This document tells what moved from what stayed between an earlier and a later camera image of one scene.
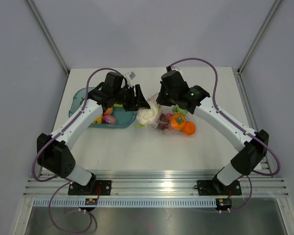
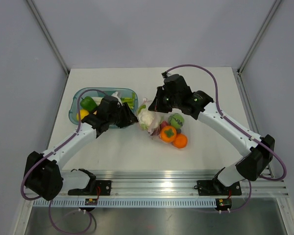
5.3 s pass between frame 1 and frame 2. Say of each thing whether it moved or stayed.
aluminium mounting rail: stayed
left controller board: stayed
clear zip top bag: moved
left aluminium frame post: stayed
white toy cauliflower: moved
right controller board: stayed
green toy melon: moved
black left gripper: moved
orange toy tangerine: moved
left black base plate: stayed
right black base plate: stayed
